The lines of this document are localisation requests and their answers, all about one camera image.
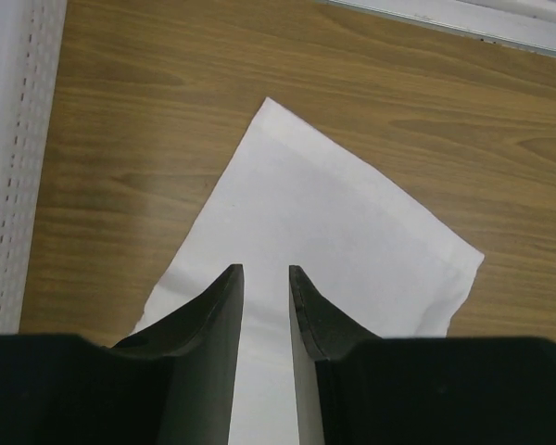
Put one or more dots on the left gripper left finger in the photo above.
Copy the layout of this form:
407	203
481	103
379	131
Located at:
199	342

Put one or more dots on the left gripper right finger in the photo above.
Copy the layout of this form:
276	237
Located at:
322	336

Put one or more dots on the white floral t shirt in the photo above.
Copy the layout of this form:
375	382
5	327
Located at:
291	196

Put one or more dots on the white plastic basket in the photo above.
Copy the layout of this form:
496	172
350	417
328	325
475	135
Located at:
30	40

